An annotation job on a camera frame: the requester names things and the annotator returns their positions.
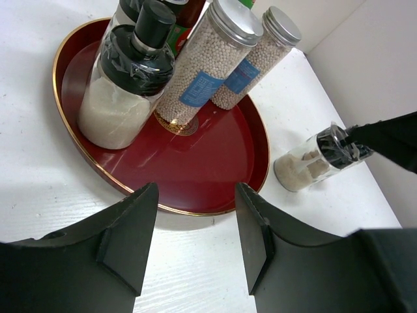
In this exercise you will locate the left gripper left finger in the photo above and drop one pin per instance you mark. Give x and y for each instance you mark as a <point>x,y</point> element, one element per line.
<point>95,265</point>

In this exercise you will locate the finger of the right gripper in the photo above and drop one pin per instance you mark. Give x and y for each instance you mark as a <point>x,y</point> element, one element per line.
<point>395,139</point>

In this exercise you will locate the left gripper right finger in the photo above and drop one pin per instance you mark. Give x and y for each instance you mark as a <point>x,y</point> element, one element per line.
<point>291,266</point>

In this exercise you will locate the beige spice grinder black cap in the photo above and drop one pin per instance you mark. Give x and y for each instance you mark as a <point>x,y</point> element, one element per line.
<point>321,156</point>

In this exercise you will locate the white salt grinder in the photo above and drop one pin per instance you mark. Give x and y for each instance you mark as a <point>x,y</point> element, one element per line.
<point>127,12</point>
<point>128,78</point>

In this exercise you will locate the ketchup bottle yellow cap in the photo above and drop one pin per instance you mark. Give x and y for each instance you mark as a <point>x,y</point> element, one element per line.
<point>187,14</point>
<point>248,3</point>

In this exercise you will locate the silver lid white beads jar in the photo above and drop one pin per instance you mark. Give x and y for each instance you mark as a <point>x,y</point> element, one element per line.
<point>223,37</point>

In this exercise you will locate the red round tray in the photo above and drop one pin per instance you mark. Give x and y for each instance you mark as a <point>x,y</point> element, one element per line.
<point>196,167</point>

